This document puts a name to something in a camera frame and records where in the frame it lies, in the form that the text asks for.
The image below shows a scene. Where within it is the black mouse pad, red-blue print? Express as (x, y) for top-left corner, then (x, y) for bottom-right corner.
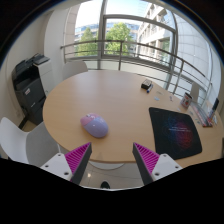
(148, 106), (204, 161)

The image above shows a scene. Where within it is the pink and lilac computer mouse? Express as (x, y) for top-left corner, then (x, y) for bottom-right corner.
(79, 112), (110, 139)

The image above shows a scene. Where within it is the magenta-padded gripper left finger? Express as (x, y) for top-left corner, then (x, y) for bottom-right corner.
(39, 142), (93, 186)

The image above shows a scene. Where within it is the black upright tablet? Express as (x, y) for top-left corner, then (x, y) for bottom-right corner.
(209, 98), (220, 121)

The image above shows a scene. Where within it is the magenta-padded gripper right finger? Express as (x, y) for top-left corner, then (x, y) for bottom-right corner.
(132, 142), (184, 186)

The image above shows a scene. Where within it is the black and white office printer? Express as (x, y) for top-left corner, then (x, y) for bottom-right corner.
(11, 53), (56, 126)

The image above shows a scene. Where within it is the red and black magazine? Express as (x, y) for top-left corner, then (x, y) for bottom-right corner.
(191, 103), (214, 128)

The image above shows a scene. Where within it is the grey metal railing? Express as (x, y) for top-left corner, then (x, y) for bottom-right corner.
(59, 39), (214, 101)

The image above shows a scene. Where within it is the black whiteboard eraser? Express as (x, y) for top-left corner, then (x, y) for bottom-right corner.
(140, 79), (153, 90)

